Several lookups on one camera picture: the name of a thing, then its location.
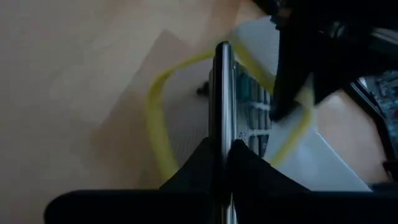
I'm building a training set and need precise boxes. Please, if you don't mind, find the black table frame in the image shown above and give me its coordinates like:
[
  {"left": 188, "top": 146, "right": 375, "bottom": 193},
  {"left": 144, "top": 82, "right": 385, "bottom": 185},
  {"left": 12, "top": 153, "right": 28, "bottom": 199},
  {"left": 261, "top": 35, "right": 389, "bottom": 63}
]
[{"left": 343, "top": 79, "right": 398, "bottom": 181}]

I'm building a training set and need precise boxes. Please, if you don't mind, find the translucent mesh pouch yellow trim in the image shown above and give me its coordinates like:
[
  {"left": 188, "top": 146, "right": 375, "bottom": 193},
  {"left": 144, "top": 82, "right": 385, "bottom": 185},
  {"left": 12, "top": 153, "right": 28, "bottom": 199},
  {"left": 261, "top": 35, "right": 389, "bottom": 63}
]
[{"left": 145, "top": 15, "right": 374, "bottom": 192}]

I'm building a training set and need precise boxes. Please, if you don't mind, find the grey calculator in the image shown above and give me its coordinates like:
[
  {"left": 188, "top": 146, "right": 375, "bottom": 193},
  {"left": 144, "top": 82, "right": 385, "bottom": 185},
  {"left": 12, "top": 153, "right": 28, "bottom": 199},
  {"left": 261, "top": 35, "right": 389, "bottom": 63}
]
[{"left": 207, "top": 40, "right": 275, "bottom": 224}]

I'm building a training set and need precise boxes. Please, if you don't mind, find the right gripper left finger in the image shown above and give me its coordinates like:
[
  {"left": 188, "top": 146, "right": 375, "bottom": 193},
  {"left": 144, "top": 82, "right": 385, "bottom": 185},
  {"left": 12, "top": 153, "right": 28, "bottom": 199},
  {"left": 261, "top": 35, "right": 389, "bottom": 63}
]
[{"left": 159, "top": 136, "right": 216, "bottom": 191}]

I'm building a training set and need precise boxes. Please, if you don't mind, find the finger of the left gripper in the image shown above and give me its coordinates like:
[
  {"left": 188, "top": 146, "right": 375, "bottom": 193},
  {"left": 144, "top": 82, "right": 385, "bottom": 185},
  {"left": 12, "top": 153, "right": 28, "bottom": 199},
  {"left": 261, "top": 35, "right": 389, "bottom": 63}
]
[
  {"left": 312, "top": 37, "right": 374, "bottom": 106},
  {"left": 267, "top": 18, "right": 315, "bottom": 123}
]

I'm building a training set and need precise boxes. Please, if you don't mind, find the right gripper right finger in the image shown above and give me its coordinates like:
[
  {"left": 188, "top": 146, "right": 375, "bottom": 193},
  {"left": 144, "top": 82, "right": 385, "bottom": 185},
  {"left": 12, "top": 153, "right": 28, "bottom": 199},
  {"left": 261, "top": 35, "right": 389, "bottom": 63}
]
[{"left": 228, "top": 139, "right": 312, "bottom": 191}]

